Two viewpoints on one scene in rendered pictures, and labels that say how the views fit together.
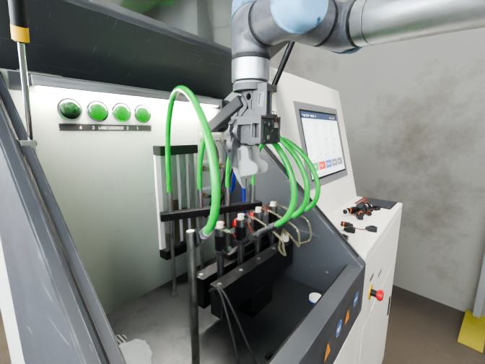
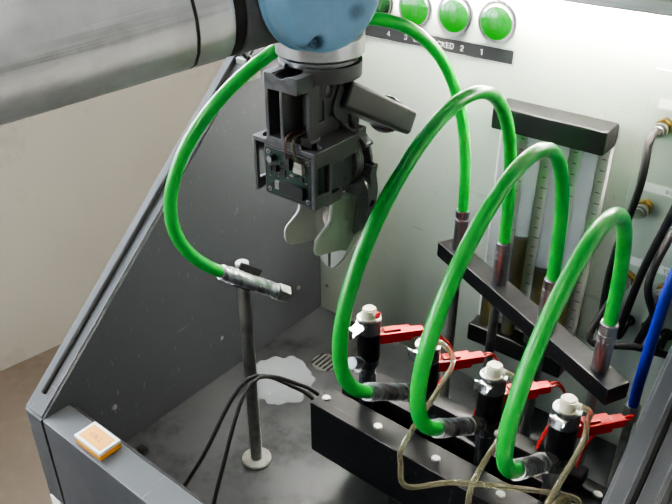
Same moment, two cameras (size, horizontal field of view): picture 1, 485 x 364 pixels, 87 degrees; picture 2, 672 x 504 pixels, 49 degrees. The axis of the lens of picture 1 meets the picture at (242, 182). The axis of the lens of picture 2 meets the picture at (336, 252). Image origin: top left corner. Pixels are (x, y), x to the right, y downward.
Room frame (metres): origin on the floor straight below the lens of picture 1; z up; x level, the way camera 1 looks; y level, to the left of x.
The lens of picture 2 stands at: (0.55, -0.63, 1.60)
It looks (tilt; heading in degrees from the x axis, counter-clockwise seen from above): 31 degrees down; 90
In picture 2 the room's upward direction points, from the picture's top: straight up
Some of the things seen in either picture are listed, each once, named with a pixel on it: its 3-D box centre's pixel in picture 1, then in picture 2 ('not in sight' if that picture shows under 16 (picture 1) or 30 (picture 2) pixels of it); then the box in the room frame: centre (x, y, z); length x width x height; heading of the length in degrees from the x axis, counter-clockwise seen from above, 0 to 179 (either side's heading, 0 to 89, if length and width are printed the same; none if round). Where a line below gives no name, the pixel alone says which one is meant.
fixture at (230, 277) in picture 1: (249, 279); (445, 487); (0.68, -0.02, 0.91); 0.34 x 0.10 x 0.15; 141
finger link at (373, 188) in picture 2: not in sight; (351, 187); (0.57, -0.02, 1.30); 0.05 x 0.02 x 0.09; 141
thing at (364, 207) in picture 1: (362, 207); not in sight; (1.07, -0.52, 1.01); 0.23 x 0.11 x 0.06; 141
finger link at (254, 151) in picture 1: (255, 167); (332, 237); (0.55, -0.03, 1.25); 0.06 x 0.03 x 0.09; 51
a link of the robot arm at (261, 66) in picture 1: (251, 74); (322, 33); (0.54, -0.02, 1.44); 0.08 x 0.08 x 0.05
